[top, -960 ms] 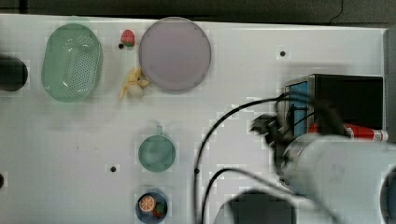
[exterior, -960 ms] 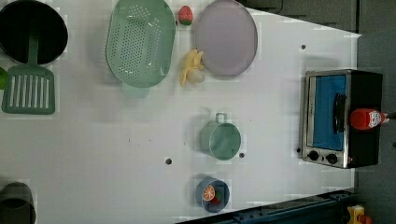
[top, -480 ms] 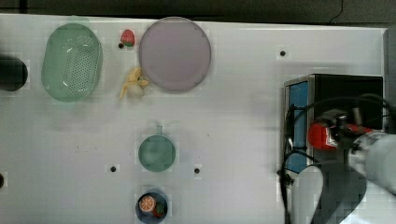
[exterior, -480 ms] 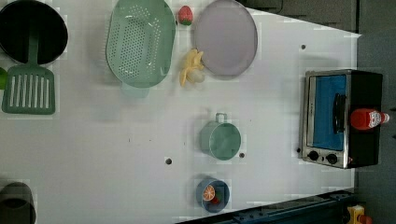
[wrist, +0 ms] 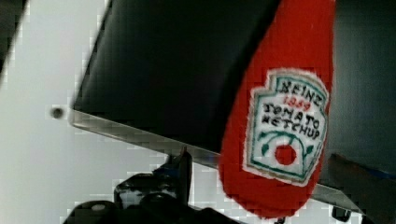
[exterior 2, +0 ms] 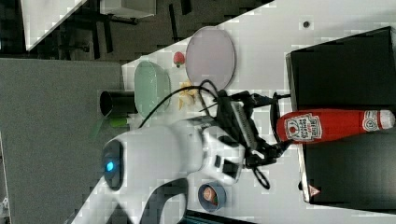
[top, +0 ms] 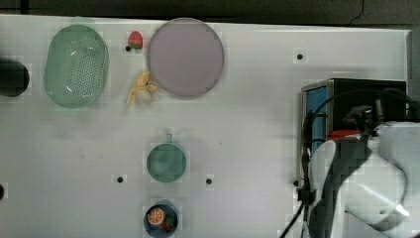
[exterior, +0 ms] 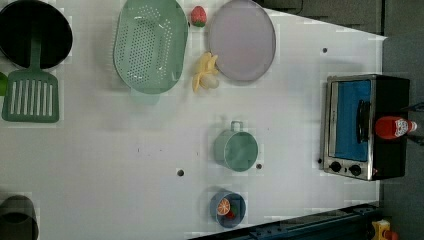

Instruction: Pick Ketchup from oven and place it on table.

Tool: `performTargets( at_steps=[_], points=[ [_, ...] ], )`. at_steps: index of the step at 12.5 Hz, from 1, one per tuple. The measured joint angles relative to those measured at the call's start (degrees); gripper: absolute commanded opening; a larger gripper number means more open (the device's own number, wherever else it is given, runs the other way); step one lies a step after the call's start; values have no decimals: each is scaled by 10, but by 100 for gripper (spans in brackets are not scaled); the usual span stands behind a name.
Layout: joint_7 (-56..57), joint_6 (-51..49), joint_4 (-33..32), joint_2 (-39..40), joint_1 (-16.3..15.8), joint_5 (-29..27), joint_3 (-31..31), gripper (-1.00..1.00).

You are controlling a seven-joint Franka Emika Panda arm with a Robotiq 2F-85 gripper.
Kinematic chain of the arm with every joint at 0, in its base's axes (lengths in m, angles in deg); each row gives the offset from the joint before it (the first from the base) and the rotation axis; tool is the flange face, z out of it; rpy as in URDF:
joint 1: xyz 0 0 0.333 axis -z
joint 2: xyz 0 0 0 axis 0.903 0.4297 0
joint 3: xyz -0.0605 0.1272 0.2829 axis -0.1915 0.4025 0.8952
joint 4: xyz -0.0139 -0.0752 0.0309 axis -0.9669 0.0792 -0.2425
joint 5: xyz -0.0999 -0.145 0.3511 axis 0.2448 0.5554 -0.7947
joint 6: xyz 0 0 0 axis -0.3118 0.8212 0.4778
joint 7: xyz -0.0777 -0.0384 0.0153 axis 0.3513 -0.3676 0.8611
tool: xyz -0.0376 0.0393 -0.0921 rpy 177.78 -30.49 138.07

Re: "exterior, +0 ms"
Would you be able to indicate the red ketchup bottle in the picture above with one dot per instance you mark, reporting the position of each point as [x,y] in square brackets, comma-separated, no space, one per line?
[392,127]

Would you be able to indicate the black toaster oven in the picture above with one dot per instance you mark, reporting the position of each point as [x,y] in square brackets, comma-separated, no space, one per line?
[352,107]

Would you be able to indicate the green mug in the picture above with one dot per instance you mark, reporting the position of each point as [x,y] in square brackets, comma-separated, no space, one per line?
[235,148]

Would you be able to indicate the yellow toy banana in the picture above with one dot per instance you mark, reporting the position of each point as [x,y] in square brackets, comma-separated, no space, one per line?
[205,72]

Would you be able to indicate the orange slice toy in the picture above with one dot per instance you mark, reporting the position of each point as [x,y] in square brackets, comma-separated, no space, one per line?
[223,207]

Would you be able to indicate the blue cup with fruit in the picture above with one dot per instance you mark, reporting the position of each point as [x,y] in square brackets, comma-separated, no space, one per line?
[236,214]

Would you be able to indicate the lilac round plate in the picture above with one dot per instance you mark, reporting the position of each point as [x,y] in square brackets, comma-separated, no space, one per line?
[243,37]

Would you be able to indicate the green perforated colander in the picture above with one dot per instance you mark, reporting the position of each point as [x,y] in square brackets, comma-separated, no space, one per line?
[150,45]

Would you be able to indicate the red toy strawberry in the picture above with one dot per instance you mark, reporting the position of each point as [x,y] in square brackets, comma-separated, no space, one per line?
[198,16]

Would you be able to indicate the green slotted spatula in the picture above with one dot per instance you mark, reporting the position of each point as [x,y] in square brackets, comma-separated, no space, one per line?
[32,94]

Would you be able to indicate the yellow red emergency button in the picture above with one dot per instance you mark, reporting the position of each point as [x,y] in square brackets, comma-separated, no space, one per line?
[383,231]

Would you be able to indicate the green object at edge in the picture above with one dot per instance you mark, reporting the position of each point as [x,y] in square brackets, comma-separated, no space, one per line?
[3,84]

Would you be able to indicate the black round pot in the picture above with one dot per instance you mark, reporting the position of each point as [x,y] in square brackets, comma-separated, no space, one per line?
[20,18]

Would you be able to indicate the grey cylinder cup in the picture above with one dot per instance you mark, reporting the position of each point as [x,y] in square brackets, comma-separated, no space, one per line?
[18,219]

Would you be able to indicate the blue metal frame rail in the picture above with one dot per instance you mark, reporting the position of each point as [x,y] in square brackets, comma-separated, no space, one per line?
[350,223]

